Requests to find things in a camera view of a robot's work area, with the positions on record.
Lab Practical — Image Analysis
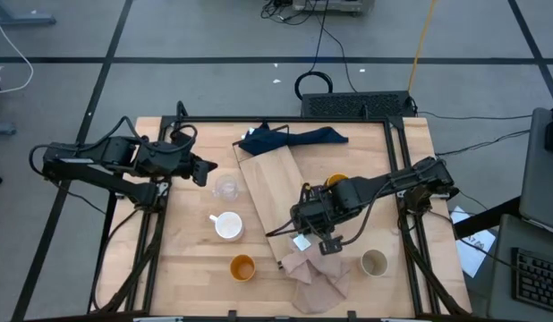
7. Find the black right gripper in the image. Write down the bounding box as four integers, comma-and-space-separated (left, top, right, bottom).
265, 190, 345, 240

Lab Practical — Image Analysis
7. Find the black mug with yellow inside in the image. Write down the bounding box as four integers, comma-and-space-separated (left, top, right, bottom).
324, 173, 350, 188

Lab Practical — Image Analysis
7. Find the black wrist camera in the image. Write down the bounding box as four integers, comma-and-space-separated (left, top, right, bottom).
319, 238, 344, 256
191, 167, 209, 188

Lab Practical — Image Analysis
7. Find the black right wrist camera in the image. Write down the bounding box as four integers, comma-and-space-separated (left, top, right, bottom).
319, 238, 344, 256

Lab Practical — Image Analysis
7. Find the grey desk leg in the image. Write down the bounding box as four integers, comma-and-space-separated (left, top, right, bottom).
0, 0, 57, 27

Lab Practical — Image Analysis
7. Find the black desk leg bar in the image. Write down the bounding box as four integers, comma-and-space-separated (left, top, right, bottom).
453, 196, 522, 238

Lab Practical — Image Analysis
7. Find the beige ribbed cup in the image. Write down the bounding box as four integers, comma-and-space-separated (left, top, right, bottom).
360, 249, 389, 277

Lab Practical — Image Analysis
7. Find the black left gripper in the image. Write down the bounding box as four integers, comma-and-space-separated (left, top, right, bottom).
168, 145, 218, 179

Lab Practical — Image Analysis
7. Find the white paper sheet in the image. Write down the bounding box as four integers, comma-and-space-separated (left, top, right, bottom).
449, 205, 497, 278

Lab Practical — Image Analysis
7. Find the yellow floor cable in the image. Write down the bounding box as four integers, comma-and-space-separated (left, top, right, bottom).
407, 0, 438, 95

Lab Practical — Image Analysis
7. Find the navy blue cloth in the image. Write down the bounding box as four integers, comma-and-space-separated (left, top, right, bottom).
238, 121, 350, 157

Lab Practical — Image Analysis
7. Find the black vented computer case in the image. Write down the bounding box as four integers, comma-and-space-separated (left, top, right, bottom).
301, 90, 416, 120

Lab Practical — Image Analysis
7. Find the clear glass cup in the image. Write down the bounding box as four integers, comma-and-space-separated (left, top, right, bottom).
212, 174, 241, 203

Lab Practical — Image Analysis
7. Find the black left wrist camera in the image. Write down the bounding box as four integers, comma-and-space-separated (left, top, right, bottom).
191, 167, 209, 188

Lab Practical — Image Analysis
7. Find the thin black floor cable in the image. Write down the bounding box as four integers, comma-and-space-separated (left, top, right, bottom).
435, 129, 532, 157
417, 110, 533, 121
323, 24, 359, 94

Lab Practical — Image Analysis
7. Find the black metal table frame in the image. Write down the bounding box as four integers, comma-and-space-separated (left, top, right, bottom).
86, 100, 472, 317

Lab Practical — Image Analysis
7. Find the small orange cup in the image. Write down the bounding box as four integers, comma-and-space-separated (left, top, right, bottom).
229, 253, 257, 283

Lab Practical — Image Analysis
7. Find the grey desk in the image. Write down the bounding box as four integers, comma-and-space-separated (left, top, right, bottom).
486, 213, 553, 322

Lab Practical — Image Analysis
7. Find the white floor cable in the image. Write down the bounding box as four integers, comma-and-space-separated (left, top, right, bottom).
0, 13, 35, 95

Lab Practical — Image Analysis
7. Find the black keyboard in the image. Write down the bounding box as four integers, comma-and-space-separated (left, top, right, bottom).
511, 247, 553, 315

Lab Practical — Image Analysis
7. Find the black cable bundle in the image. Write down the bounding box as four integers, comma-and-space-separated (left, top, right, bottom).
260, 0, 322, 27

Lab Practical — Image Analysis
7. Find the black coiled floor cable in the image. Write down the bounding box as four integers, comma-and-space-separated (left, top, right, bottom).
294, 0, 335, 100

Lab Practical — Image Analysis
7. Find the white mug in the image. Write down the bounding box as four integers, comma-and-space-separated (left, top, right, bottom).
208, 210, 245, 242

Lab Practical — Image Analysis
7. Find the beige cloth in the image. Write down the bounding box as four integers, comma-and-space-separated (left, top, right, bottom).
280, 236, 353, 316

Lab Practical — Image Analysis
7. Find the wooden shelf with black legs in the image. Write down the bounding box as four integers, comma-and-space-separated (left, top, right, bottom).
231, 124, 331, 270

